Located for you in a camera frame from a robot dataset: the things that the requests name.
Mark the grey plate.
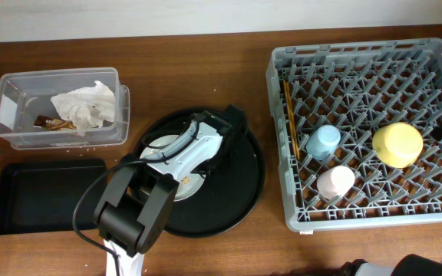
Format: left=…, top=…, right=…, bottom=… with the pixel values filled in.
left=140, top=134, right=204, bottom=202

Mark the blue cup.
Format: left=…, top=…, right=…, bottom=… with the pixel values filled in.
left=305, top=125, right=341, bottom=160

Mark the pink cup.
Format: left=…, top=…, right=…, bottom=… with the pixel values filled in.
left=317, top=166, right=356, bottom=199

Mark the white napkin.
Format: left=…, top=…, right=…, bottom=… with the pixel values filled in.
left=51, top=80, right=116, bottom=130

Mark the yellow bowl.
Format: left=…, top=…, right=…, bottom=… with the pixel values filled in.
left=372, top=122, right=424, bottom=169

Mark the brown gold snack wrapper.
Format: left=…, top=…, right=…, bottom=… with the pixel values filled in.
left=34, top=115, right=77, bottom=130

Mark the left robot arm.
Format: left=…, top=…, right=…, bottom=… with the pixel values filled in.
left=93, top=105, right=247, bottom=258

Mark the grey dishwasher rack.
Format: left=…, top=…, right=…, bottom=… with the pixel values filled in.
left=266, top=38, right=442, bottom=234

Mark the clear plastic waste bin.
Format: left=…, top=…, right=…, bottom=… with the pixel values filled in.
left=0, top=67, right=130, bottom=150

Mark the round black serving tray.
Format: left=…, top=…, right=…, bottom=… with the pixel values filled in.
left=132, top=107, right=266, bottom=238

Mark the black rectangular tray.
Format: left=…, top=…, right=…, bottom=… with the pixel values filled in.
left=0, top=159, right=107, bottom=235

